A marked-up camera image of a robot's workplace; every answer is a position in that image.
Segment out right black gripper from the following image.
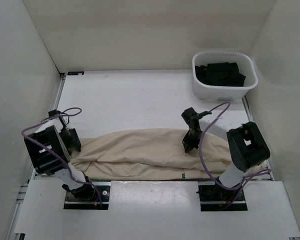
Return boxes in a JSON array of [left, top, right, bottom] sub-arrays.
[[182, 129, 205, 153]]

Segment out beige trousers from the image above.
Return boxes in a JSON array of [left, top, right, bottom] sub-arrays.
[[71, 128, 232, 181]]

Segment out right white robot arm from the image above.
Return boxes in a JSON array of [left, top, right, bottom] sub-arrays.
[[181, 107, 271, 200]]

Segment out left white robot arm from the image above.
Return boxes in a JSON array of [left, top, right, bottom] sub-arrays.
[[21, 109, 96, 201]]

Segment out white plastic basket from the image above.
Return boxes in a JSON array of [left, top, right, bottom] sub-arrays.
[[192, 51, 259, 101]]

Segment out black clothes in basket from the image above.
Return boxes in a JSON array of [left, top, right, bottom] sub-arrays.
[[194, 62, 246, 87]]

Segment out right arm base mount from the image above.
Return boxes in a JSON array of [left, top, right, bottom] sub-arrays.
[[196, 182, 248, 212]]

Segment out aluminium left rail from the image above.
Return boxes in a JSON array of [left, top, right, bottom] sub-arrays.
[[26, 72, 67, 184]]

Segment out aluminium rail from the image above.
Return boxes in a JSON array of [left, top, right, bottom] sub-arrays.
[[26, 72, 67, 184], [90, 173, 272, 182], [242, 95, 255, 122]]

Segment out aluminium right rail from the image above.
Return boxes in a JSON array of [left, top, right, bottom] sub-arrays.
[[242, 95, 255, 122]]

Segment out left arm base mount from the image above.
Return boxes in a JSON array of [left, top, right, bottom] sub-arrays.
[[63, 181, 111, 211]]

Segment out aluminium front rail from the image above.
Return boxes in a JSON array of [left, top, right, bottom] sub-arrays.
[[90, 173, 272, 182]]

